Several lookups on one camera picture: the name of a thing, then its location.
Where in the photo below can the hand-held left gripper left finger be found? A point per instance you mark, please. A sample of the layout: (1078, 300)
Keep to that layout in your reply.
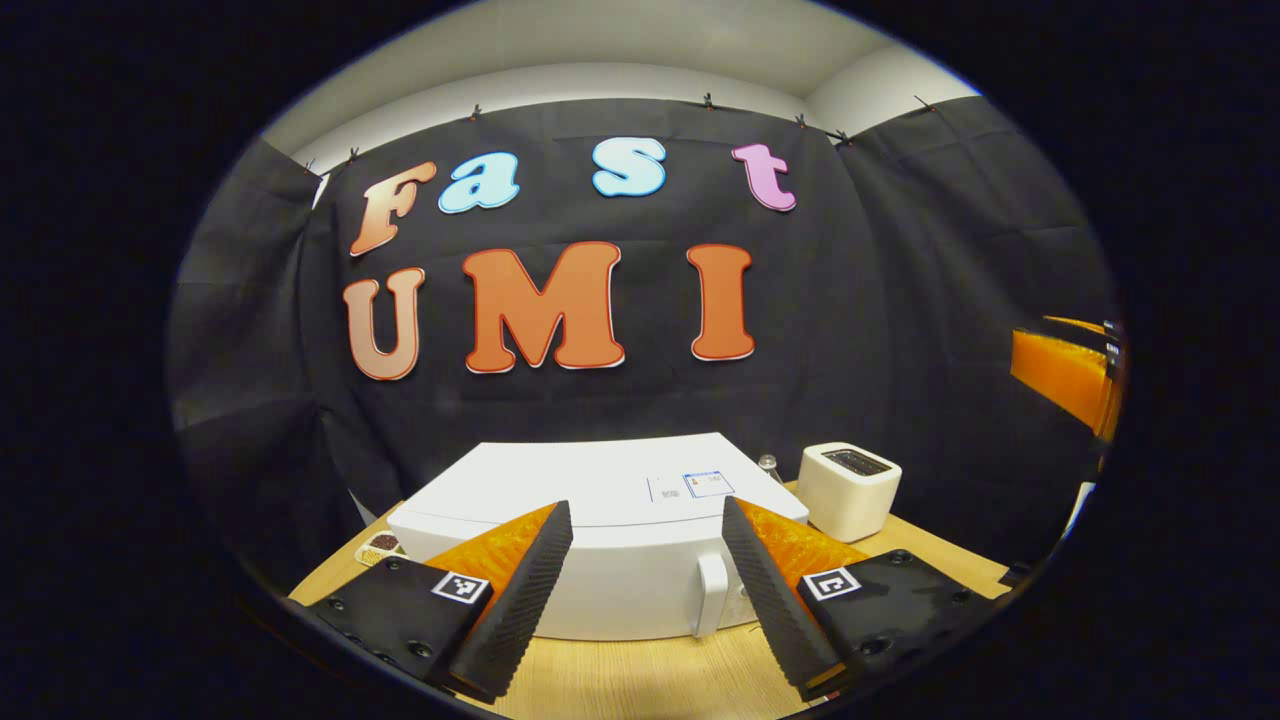
(520, 600)

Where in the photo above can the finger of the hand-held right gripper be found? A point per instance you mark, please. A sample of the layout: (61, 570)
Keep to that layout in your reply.
(1065, 375)
(1090, 328)

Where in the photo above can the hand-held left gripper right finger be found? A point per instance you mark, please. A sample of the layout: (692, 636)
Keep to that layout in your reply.
(770, 600)

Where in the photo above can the white microwave oven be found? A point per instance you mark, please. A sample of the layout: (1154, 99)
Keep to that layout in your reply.
(600, 480)

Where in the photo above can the brown food piece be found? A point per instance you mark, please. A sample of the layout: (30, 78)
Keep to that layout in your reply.
(386, 543)

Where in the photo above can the white toaster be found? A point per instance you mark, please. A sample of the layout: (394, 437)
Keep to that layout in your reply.
(850, 495)

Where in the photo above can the white framed device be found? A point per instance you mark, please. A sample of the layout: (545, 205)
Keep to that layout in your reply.
(1080, 510)

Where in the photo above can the small white dish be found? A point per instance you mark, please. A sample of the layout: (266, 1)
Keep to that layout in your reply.
(378, 555)

